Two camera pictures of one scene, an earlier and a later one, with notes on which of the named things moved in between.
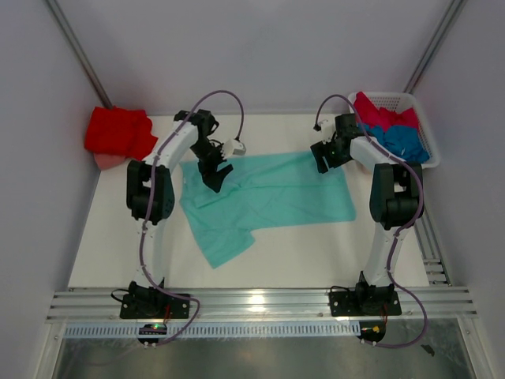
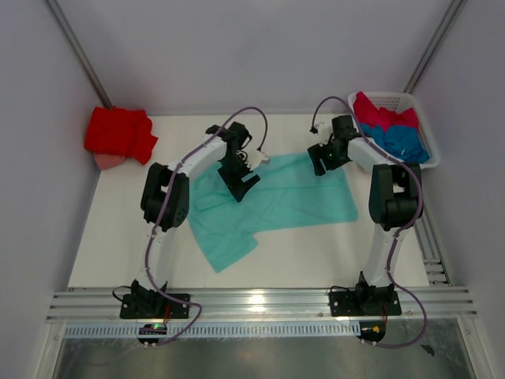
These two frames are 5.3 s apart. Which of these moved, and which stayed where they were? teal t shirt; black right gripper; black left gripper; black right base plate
Moved: black left gripper
Stayed: black right gripper; black right base plate; teal t shirt
